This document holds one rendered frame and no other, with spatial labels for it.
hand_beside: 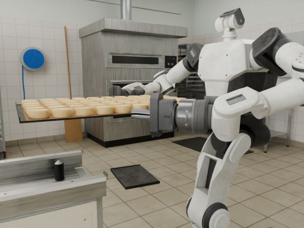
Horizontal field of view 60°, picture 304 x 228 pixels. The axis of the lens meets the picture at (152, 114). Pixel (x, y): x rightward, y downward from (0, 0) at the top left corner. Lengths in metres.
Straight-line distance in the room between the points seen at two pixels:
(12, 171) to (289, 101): 0.90
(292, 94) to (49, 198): 0.68
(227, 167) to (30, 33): 4.32
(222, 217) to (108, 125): 3.32
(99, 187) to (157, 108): 0.29
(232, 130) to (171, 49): 4.26
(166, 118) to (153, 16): 5.35
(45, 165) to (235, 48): 0.84
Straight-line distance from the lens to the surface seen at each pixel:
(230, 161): 1.17
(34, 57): 4.84
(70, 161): 1.07
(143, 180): 3.05
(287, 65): 0.91
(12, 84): 4.93
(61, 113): 0.70
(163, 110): 0.70
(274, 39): 1.01
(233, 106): 0.65
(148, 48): 4.62
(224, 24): 1.21
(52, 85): 5.03
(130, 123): 4.50
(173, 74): 1.46
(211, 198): 1.21
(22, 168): 1.06
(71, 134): 4.91
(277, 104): 0.72
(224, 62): 1.10
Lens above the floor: 1.20
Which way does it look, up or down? 9 degrees down
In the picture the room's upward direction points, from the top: straight up
